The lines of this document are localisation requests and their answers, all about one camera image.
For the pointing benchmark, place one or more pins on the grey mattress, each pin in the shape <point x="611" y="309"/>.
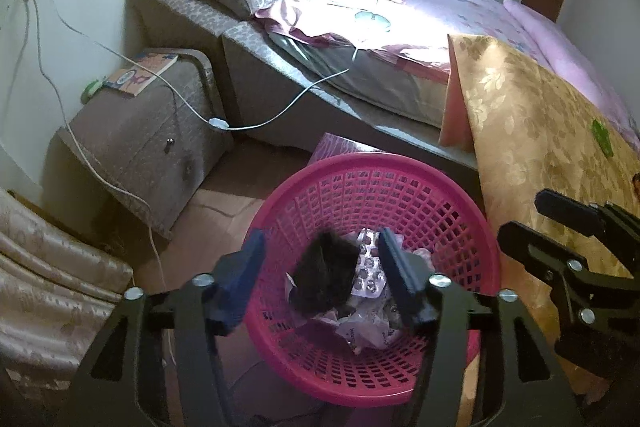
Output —
<point x="380" y="77"/>

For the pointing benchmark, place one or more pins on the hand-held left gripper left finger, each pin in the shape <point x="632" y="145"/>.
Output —
<point x="245" y="277"/>

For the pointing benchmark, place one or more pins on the grey upholstered nightstand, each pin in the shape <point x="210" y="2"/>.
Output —
<point x="145" y="142"/>

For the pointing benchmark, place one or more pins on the green round gadget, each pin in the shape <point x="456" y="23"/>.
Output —
<point x="92" y="89"/>

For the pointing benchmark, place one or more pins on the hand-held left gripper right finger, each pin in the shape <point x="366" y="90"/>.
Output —
<point x="400" y="277"/>

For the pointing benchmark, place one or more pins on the grey upholstered bed frame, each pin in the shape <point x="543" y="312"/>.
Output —
<point x="260" y="107"/>

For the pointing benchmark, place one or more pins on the pink printed bedsheet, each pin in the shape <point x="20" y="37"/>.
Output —
<point x="460" y="12"/>

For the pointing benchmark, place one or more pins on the crumpled white paper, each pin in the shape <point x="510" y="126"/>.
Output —
<point x="367" y="329"/>

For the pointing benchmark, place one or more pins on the colourful paperback book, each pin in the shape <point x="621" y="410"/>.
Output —
<point x="142" y="74"/>

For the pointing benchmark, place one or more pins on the black pouch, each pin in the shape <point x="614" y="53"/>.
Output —
<point x="325" y="272"/>

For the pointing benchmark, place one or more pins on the pink plastic mesh basket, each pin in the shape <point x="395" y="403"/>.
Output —
<point x="350" y="177"/>

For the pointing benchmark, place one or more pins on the green wrapper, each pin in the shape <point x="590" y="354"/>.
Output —
<point x="601" y="137"/>

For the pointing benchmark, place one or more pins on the silver pill blister pack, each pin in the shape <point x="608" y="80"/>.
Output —
<point x="369" y="274"/>

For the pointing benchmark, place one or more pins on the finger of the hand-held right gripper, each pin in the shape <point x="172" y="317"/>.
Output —
<point x="590" y="217"/>
<point x="540" y="252"/>

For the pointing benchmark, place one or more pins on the gold floral blanket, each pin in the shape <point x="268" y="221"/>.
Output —
<point x="525" y="117"/>

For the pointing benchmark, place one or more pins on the pink folded quilt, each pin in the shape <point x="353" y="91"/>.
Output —
<point x="560" y="42"/>

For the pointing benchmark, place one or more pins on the beige patterned curtain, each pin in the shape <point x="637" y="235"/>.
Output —
<point x="50" y="287"/>

